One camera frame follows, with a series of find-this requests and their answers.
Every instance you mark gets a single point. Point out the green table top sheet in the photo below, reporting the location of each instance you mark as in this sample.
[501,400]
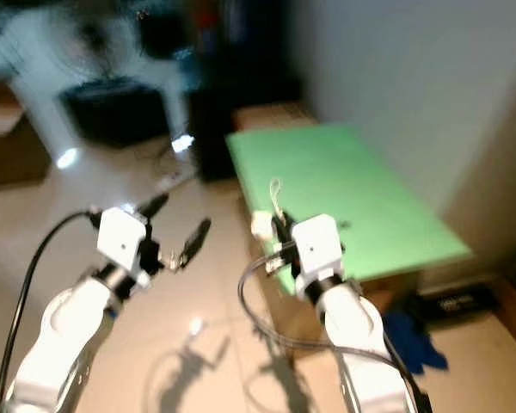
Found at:
[365,185]

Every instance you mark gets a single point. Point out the blue cloth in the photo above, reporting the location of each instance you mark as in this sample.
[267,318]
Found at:
[417,342]

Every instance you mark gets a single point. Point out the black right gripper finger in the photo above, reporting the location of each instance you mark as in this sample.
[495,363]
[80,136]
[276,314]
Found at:
[289,227]
[278,231]

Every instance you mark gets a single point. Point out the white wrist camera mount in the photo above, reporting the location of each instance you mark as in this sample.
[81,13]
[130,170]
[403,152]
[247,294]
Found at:
[318,248]
[122,243]

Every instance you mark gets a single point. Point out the tall black cabinet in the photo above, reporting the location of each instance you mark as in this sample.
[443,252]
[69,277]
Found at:
[215,120]

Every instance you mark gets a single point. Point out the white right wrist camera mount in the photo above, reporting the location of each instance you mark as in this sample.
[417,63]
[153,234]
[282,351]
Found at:
[318,248]

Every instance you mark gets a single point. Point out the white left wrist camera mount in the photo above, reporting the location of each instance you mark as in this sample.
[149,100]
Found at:
[122,243]

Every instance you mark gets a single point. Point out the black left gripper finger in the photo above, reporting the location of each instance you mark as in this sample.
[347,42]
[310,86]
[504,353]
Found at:
[155,204]
[197,241]

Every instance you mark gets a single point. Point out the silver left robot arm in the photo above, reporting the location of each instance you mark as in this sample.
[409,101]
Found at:
[69,344]

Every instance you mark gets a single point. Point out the tan table base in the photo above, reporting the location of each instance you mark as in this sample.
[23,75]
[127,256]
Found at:
[265,301]

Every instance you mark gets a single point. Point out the brown cardboard box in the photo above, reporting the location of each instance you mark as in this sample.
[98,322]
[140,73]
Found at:
[271,114]

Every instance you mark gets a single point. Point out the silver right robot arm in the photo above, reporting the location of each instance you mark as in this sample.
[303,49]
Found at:
[361,337]

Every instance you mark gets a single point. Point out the brown wooden furniture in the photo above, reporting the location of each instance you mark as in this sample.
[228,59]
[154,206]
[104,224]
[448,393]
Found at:
[10,142]

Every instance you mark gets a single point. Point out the black storage box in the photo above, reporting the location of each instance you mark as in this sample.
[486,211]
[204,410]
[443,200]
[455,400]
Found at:
[116,112]

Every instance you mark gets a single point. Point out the flat black floor device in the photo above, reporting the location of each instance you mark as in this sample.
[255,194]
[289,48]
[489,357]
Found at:
[456,301]

